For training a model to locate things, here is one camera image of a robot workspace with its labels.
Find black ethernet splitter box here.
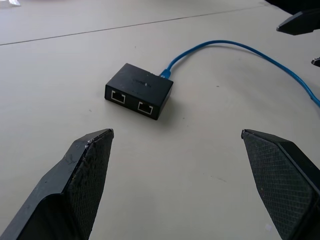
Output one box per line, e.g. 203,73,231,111
104,63,174,121

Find white crumpled object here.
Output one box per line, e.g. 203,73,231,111
0,0,23,8

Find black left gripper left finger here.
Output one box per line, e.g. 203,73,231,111
0,128,115,240

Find blue Ethernet cable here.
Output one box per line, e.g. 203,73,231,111
159,39,320,108

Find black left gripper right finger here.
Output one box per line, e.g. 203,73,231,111
240,128,320,240

